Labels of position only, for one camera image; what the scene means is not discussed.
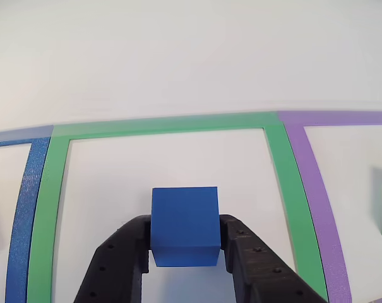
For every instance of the small blue cube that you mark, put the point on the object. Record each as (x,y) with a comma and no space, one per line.
(184,217)

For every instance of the green square frame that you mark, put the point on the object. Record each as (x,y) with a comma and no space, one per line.
(291,189)

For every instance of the purple square frame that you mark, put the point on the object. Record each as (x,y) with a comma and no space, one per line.
(320,195)

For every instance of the blue square frame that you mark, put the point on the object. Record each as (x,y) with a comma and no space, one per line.
(25,202)

